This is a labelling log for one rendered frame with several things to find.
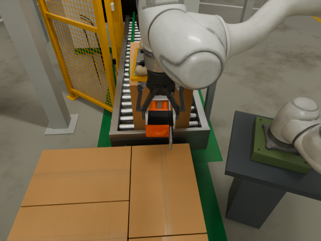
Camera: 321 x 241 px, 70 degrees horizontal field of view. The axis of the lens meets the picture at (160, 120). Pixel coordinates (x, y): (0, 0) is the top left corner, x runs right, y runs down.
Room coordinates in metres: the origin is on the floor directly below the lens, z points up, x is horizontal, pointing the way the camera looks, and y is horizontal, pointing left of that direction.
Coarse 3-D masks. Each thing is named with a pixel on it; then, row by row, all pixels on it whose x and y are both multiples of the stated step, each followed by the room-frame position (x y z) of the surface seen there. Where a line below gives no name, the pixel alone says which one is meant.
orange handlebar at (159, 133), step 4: (152, 104) 0.63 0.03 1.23; (156, 104) 0.63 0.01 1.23; (164, 104) 0.63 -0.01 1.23; (152, 108) 0.61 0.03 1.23; (156, 108) 0.61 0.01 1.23; (164, 108) 0.61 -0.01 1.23; (152, 132) 0.49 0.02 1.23; (156, 132) 0.49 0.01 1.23; (160, 132) 0.49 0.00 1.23; (164, 132) 0.49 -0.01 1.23; (156, 136) 0.49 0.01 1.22; (160, 136) 0.49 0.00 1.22
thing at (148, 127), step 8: (152, 112) 0.57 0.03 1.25; (160, 112) 0.57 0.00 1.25; (168, 112) 0.57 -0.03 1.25; (152, 120) 0.53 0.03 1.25; (160, 120) 0.53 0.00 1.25; (168, 120) 0.53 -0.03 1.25; (152, 128) 0.50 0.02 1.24; (160, 128) 0.50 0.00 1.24; (168, 128) 0.50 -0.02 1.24; (152, 136) 0.50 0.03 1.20; (168, 136) 0.50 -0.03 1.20
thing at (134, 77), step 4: (136, 48) 1.30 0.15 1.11; (136, 52) 1.25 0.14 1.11; (140, 52) 1.21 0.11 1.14; (136, 56) 1.20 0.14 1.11; (136, 64) 1.11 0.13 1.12; (140, 64) 1.06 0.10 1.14; (144, 64) 1.11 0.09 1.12; (132, 68) 1.08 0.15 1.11; (132, 72) 1.03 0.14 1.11; (132, 76) 1.00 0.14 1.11; (136, 76) 1.00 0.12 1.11; (140, 76) 1.00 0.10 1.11; (144, 76) 1.00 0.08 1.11; (132, 80) 0.98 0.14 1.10; (136, 80) 0.98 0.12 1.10; (140, 80) 0.98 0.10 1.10; (144, 80) 0.98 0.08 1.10
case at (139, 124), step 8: (136, 88) 1.16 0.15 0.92; (176, 88) 1.18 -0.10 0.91; (184, 88) 1.18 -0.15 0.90; (136, 96) 1.15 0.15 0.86; (144, 96) 1.16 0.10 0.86; (176, 96) 1.18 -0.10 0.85; (184, 96) 1.18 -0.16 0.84; (192, 96) 1.19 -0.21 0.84; (136, 104) 1.15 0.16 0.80; (136, 112) 1.15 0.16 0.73; (184, 112) 1.18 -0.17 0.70; (136, 120) 1.15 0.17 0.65; (144, 120) 1.16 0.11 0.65; (176, 120) 1.18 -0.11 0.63; (184, 120) 1.18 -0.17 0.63; (136, 128) 1.15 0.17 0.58; (144, 128) 1.16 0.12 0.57; (176, 128) 1.18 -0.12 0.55
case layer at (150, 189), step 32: (64, 160) 0.90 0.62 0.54; (96, 160) 0.90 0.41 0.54; (128, 160) 0.90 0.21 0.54; (160, 160) 0.90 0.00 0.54; (192, 160) 0.90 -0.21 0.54; (32, 192) 0.67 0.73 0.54; (64, 192) 0.67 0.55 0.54; (96, 192) 0.67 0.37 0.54; (128, 192) 0.67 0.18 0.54; (160, 192) 0.67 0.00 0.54; (192, 192) 0.67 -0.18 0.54; (32, 224) 0.49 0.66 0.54; (64, 224) 0.49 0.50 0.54; (96, 224) 0.49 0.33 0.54; (128, 224) 0.50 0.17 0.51; (160, 224) 0.49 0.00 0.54; (192, 224) 0.49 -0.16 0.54
